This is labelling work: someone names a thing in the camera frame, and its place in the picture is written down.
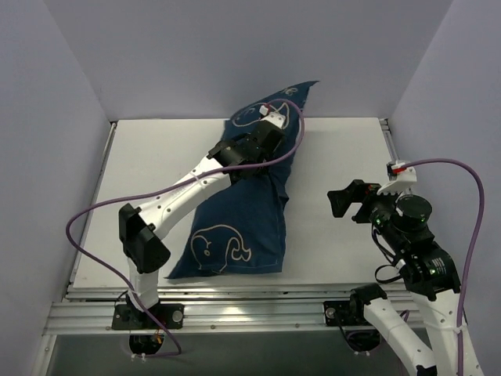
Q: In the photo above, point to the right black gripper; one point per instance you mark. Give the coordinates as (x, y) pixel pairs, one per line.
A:
(364, 205)

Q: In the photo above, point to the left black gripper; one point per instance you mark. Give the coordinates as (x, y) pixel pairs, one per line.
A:
(268, 133)

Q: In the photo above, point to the blue patterned pillowcase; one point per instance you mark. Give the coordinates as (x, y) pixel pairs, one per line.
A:
(242, 229)

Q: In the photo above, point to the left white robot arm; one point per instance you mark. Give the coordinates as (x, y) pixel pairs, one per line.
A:
(143, 228)

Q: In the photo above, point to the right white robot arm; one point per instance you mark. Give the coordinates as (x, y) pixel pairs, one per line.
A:
(429, 275)

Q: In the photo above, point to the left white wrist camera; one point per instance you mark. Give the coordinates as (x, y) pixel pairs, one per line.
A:
(273, 117)

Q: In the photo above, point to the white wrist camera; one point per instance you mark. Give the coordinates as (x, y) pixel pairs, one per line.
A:
(273, 117)
(400, 178)

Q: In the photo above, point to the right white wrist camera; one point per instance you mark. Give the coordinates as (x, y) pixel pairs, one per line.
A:
(400, 178)

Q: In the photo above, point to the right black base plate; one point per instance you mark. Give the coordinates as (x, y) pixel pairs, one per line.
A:
(340, 313)

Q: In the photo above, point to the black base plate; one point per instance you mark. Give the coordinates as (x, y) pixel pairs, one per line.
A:
(340, 313)
(128, 318)

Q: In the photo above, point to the aluminium front rail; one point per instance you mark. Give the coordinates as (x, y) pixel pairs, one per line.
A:
(206, 310)

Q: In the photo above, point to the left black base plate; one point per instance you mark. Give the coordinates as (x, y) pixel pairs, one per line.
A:
(128, 318)

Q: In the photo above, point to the left aluminium side rail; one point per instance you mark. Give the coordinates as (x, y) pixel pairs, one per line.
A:
(84, 217)

